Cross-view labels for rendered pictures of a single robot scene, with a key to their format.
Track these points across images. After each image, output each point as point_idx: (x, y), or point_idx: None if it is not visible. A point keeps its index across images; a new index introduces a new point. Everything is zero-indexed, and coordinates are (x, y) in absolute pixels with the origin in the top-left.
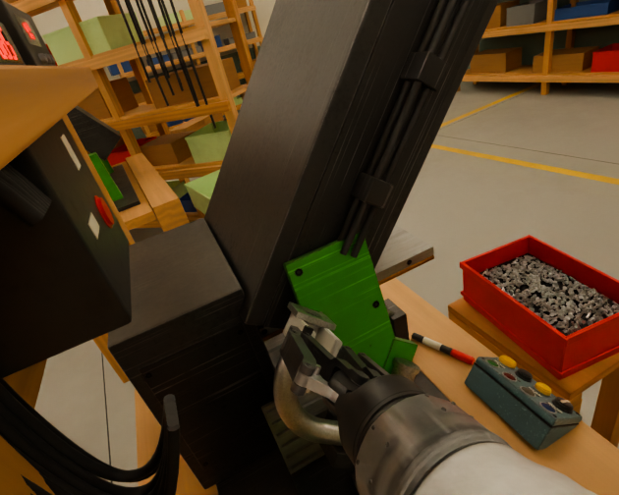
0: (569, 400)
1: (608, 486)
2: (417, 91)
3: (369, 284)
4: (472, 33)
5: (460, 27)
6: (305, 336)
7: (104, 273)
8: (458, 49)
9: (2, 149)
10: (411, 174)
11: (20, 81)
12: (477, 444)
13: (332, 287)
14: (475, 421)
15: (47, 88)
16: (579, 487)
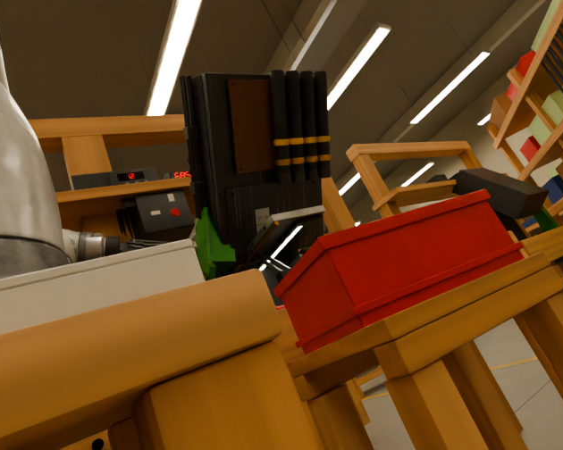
0: (291, 376)
1: None
2: (187, 143)
3: (204, 232)
4: (202, 103)
5: (199, 104)
6: (163, 243)
7: (142, 220)
8: (202, 112)
9: (103, 195)
10: (212, 174)
11: (132, 185)
12: (80, 232)
13: (199, 234)
14: (88, 233)
15: (155, 184)
16: (62, 229)
